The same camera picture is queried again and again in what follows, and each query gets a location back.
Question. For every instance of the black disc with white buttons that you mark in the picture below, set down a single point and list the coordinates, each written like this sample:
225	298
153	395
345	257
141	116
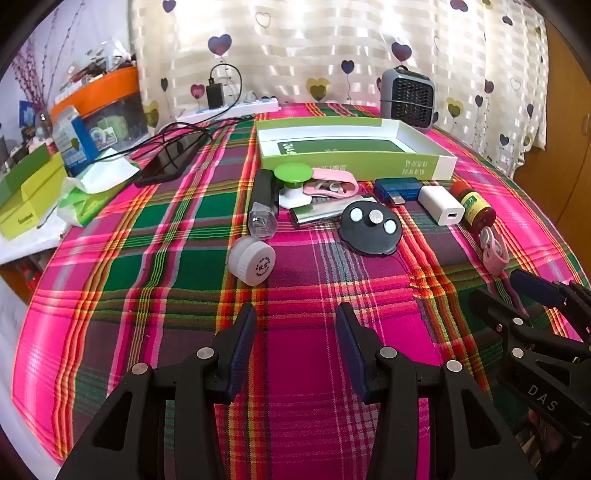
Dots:
369	237

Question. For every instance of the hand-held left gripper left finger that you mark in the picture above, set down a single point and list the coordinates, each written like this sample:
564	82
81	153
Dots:
242	353

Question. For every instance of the pink clip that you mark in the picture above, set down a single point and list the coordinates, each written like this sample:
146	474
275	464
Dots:
332	174
498	259

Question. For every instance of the red bottle with green label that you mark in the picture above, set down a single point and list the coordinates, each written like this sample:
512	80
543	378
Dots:
475	207

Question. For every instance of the grey mini heater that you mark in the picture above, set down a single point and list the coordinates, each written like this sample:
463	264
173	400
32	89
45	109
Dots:
408	99

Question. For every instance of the black power adapter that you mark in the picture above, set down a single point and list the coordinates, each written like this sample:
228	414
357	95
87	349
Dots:
214	96

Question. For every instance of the lime cardboard box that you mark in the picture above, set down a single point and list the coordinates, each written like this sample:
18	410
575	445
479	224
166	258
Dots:
27	212

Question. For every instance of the pile of mixed clutter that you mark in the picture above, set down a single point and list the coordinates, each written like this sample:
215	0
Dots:
97	60

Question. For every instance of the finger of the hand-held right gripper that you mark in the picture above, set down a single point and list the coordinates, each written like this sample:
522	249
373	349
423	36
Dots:
496	316
535	285

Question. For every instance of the green tissue pack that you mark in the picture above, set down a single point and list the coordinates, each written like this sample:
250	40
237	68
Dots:
92	203

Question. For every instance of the dark green cardboard box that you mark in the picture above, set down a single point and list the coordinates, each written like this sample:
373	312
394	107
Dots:
23	170

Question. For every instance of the green and white tray box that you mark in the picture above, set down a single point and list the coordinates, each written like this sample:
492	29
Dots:
346	165

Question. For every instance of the black mini flashlight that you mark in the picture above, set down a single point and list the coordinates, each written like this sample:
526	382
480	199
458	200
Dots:
264	189

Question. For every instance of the orange-lidded storage container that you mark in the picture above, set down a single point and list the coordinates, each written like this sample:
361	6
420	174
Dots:
101	87

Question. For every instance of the black smartphone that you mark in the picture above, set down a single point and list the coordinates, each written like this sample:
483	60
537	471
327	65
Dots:
161	168

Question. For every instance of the white charger plug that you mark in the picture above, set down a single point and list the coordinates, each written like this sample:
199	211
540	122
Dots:
438	201

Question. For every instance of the white side table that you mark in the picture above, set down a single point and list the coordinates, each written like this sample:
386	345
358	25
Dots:
23	251

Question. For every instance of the heart-print curtain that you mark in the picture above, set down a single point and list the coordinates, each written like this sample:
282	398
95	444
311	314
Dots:
323	46

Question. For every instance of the plaid tablecloth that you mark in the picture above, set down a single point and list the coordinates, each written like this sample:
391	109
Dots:
300	286

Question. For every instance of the silver lighter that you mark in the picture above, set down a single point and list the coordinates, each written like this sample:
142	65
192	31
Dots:
318	213

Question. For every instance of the white power strip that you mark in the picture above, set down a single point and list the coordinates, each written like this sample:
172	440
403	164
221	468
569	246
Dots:
240	108

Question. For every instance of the green-topped white knob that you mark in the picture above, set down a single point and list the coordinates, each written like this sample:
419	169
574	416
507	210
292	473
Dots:
293	173

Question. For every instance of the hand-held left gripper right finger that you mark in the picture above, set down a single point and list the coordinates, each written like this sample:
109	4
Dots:
353	353

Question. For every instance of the pink blossom branches in vase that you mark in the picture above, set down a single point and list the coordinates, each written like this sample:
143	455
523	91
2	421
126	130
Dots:
32	78

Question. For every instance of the blue usb adapter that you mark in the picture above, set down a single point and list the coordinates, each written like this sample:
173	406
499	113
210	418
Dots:
397	187

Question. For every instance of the blue carton box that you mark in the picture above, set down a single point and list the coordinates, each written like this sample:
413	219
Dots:
74	143

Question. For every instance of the white round bottle cap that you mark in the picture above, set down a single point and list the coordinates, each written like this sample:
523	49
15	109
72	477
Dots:
251	263

